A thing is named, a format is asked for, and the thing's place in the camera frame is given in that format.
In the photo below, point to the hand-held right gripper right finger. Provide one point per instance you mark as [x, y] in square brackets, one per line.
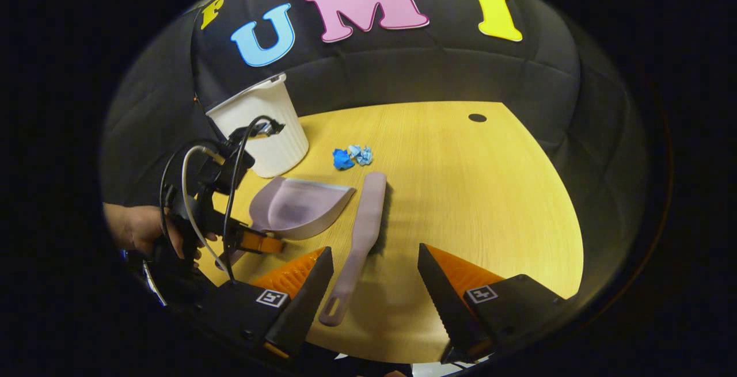
[443, 296]

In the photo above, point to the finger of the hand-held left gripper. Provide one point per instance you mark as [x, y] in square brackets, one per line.
[244, 232]

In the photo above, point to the light blue paper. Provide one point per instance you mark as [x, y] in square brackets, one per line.
[363, 154]

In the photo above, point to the dark blue paper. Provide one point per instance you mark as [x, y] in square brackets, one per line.
[342, 160]

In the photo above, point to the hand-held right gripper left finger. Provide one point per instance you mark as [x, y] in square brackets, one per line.
[305, 308]

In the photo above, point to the pink small broom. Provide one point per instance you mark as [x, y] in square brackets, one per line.
[368, 221]

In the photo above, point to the white garbage bin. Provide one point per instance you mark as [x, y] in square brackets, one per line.
[270, 118]

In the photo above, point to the pink dustpan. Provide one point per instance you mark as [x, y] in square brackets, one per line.
[299, 210]

